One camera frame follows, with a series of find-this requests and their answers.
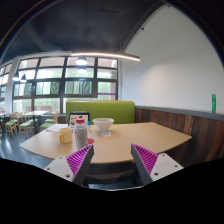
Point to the clear red-capped drink bottle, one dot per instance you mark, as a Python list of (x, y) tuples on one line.
[(81, 136)]

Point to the white bowl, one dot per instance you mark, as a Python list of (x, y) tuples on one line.
[(103, 124)]

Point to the group of pendant lamps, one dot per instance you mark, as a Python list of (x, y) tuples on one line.
[(81, 61)]

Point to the group of green-seated wooden chairs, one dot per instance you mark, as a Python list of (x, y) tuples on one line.
[(26, 124)]

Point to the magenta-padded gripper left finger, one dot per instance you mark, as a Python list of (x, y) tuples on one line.
[(58, 166)]

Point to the sticker-covered black tablet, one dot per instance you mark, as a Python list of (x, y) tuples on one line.
[(79, 116)]

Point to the flat round red coaster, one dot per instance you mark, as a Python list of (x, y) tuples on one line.
[(90, 141)]

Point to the long linear ceiling light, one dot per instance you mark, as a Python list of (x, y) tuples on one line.
[(106, 55)]

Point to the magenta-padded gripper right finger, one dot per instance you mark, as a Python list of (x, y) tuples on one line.
[(164, 165)]

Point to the light wooden dining table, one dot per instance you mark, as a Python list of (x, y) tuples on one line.
[(35, 113)]

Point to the green upholstered bench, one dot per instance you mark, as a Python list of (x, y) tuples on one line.
[(100, 111)]

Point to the yellow mug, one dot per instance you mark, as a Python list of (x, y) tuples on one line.
[(66, 136)]

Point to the green bottle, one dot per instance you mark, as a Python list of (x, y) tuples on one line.
[(213, 103)]

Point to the small blue-capped bottle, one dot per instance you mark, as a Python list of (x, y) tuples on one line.
[(88, 124)]

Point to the large black-framed window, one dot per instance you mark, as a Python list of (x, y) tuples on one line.
[(50, 88)]

